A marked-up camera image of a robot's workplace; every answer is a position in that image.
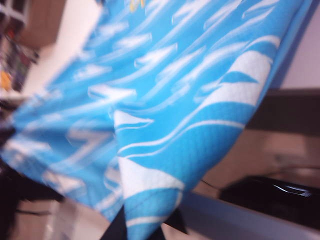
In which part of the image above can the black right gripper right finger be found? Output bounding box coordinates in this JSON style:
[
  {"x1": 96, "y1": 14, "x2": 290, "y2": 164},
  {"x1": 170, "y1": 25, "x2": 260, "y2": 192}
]
[{"x1": 152, "y1": 208, "x2": 190, "y2": 240}]

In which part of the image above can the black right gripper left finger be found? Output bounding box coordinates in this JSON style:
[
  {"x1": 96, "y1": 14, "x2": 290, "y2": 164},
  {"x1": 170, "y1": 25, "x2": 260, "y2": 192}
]
[{"x1": 99, "y1": 206, "x2": 127, "y2": 240}]

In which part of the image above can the blue white patterned soccer jersey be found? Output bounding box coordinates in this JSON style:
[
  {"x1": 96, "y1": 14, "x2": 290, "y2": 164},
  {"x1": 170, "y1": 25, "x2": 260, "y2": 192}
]
[{"x1": 0, "y1": 0, "x2": 316, "y2": 229}]

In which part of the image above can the black glossy device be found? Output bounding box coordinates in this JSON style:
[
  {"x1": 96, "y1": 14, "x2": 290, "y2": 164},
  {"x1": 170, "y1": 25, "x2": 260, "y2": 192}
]
[{"x1": 219, "y1": 174, "x2": 320, "y2": 227}]

